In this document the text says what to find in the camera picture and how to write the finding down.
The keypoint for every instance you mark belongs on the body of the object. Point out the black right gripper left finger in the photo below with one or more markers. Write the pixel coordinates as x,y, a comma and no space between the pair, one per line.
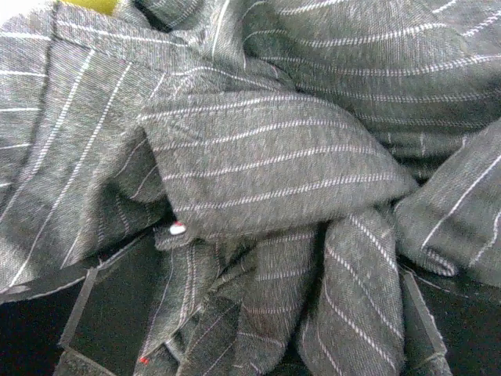
87,319

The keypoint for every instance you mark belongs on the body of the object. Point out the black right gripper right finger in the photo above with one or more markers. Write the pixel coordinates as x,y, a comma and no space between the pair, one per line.
452,324

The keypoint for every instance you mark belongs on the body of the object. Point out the dark pinstriped shirt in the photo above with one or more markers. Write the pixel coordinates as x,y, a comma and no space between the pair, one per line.
284,154

